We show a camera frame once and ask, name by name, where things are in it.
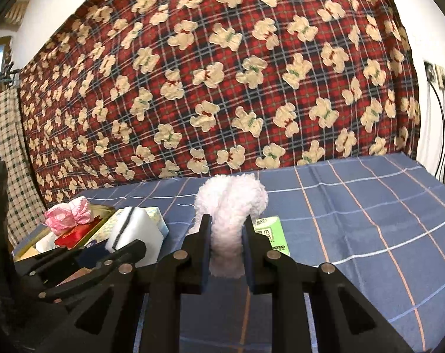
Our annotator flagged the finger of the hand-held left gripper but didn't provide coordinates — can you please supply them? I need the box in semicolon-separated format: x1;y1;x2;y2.
36;261;122;304
14;240;148;280

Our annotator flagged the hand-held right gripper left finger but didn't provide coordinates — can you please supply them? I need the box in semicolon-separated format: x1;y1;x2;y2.
74;214;213;353

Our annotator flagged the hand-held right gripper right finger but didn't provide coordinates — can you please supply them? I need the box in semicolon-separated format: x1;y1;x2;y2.
243;220;416;353

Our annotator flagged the gold tin box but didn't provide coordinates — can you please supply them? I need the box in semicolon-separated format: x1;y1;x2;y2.
12;206;117;262

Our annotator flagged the fluffy pale pink cloth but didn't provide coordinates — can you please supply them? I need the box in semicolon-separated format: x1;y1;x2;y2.
187;174;269;279

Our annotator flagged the white sponge with black stripe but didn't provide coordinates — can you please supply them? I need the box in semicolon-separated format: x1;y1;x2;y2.
105;206;168;266

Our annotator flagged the dark blue item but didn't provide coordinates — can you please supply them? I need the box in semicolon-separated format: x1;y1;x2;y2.
77;246;111;267

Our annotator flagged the green packet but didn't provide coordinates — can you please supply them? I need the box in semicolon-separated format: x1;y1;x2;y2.
253;216;291;258

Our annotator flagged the pale yellow tissue pack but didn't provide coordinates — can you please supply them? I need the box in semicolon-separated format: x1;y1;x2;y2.
93;208;170;251

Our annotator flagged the white sheet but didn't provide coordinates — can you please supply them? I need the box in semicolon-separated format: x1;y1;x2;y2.
34;231;59;254

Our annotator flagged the red pouch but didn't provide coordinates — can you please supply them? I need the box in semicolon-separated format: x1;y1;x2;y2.
54;224;102;248

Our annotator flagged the pink scrunchie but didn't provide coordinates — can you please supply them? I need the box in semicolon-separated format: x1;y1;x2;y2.
45;196;93;234

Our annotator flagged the beige checked cloth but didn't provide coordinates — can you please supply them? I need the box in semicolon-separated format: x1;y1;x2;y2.
0;87;47;246

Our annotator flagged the blue plaid bed sheet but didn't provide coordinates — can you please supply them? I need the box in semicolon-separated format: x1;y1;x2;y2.
75;153;445;353

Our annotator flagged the red plaid bear blanket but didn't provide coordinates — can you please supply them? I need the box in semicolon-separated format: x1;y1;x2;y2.
19;0;422;201

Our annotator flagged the dark hanger hook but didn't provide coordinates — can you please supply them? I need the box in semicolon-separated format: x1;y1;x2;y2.
0;61;21;83

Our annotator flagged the yellow fringe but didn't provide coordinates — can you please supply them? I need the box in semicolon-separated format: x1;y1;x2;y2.
5;1;29;22

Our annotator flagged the wall outlet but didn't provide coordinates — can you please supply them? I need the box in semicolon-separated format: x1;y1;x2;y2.
424;60;445;89

